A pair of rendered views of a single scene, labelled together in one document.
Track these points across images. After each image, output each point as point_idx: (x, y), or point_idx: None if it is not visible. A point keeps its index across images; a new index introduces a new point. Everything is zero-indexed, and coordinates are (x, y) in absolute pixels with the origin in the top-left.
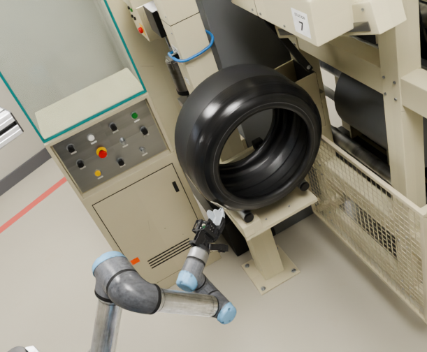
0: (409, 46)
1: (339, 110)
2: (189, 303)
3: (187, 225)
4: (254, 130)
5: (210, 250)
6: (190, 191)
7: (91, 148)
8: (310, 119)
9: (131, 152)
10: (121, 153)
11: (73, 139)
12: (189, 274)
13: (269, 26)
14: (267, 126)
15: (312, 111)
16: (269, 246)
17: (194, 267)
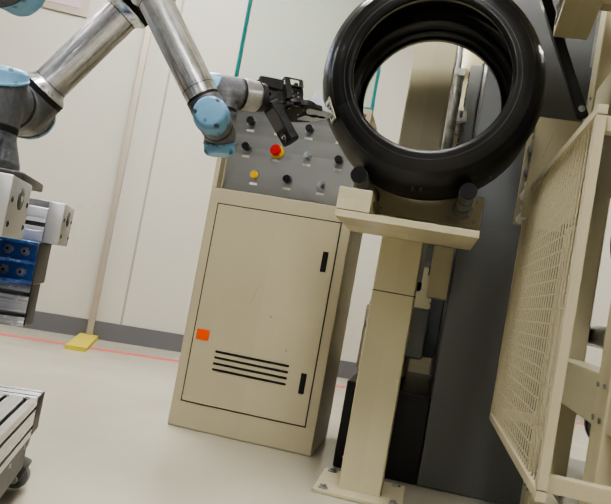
0: None
1: None
2: (181, 34)
3: (300, 342)
4: (474, 249)
5: (270, 114)
6: (337, 288)
7: (270, 139)
8: (523, 61)
9: (307, 179)
10: (295, 171)
11: (261, 114)
12: (217, 73)
13: (547, 18)
14: (498, 257)
15: (530, 52)
16: (380, 412)
17: (231, 77)
